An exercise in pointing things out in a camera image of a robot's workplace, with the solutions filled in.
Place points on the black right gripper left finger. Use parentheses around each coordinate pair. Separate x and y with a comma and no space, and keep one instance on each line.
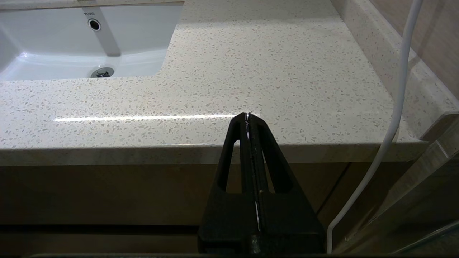
(229,222)

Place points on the brown vanity cabinet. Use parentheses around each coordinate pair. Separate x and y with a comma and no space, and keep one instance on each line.
(107,193)

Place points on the chrome sink drain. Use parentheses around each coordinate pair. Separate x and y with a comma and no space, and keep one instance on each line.
(102,72)

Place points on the white ceramic sink basin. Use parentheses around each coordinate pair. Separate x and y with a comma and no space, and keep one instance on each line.
(143,36)

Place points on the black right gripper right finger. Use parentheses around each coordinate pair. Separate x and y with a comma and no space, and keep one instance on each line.
(287,222)

